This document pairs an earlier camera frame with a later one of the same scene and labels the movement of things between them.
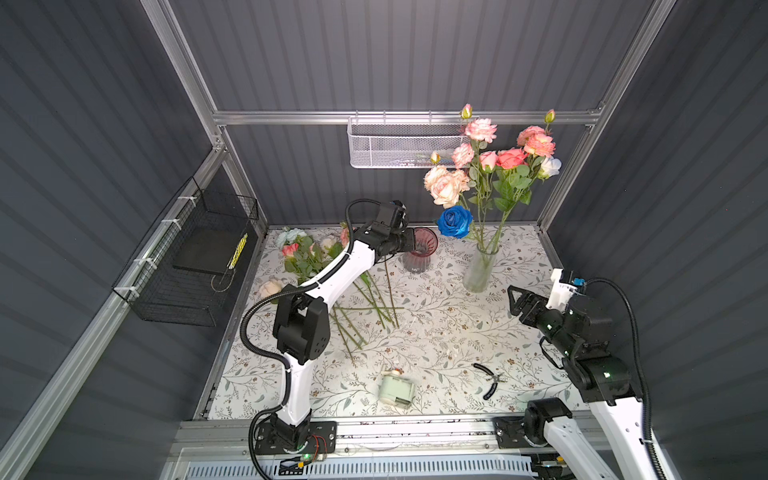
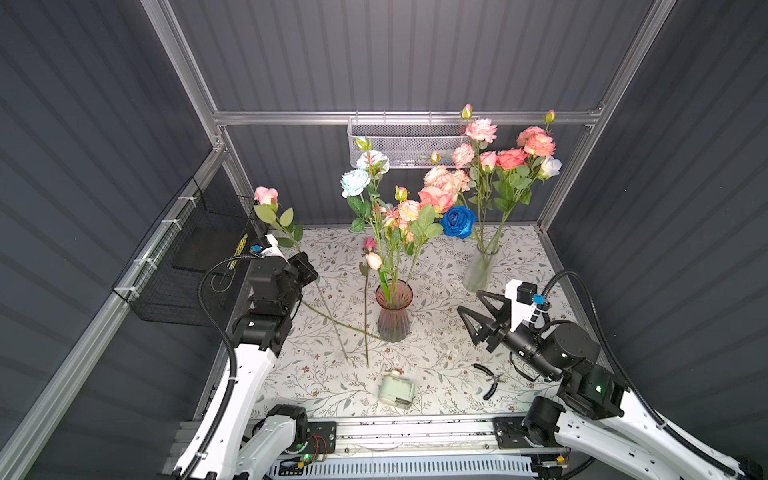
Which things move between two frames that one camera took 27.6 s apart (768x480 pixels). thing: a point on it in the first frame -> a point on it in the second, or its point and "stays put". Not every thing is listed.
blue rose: (455, 221) stays put
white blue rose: (549, 167) stays put
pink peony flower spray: (473, 156) stays put
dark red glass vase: (419, 259) -> (393, 296)
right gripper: (536, 301) -> (488, 325)
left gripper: (408, 242) -> (297, 265)
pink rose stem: (488, 161) stays put
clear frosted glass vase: (479, 268) stays put
